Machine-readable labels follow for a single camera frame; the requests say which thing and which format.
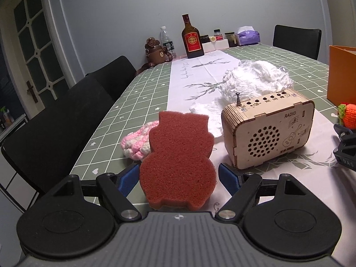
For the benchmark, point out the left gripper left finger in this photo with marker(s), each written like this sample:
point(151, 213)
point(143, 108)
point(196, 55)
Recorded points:
point(114, 189)

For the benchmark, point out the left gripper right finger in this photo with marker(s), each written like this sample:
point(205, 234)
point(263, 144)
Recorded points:
point(245, 189)

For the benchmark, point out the pink white crochet item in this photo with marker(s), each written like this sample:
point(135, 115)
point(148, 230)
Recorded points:
point(136, 145)

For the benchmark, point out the red owl sponge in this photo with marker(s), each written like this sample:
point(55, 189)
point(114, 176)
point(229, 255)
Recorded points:
point(178, 171)

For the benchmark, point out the orange crochet ball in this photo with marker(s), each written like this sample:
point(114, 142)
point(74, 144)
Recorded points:
point(347, 115)

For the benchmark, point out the wooden radio box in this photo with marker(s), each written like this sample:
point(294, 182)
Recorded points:
point(259, 129)

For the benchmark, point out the black chair near left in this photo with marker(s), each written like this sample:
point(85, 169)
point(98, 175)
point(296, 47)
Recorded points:
point(45, 149)

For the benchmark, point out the black chair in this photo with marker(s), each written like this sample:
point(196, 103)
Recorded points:
point(45, 149)
point(115, 77)

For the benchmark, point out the orange storage box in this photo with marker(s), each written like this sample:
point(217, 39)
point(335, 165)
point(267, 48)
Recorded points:
point(342, 75)

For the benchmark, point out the green checked tablecloth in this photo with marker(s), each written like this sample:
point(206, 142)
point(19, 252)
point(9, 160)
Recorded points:
point(140, 103)

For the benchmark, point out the black chair far left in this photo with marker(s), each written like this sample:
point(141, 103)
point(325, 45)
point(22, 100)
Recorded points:
point(115, 77)

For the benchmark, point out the white table runner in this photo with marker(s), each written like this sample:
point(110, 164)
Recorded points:
point(196, 81)

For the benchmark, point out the black chair far end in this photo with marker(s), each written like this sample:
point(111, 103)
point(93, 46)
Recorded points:
point(302, 41)

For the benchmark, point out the white glass panel door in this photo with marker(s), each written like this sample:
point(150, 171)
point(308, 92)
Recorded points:
point(38, 53)

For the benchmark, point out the brown bear plush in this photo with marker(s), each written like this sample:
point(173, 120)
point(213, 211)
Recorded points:
point(155, 54)

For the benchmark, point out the white small box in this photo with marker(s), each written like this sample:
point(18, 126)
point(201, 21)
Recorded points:
point(216, 45)

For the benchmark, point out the dark glass jar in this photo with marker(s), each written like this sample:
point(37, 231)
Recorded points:
point(232, 39)

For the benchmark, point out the purple tissue pack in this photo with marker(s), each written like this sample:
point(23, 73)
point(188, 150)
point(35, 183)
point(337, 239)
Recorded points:
point(247, 35)

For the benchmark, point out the clear water bottle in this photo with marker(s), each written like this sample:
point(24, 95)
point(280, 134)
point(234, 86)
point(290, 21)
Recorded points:
point(166, 41)

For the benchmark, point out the black lidded jar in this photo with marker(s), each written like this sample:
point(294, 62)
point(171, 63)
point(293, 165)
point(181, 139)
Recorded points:
point(204, 39)

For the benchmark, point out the brown liquor bottle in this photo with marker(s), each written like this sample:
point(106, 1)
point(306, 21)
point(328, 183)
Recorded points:
point(191, 39)

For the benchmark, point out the red label small bottle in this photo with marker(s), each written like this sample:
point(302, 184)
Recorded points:
point(217, 34)

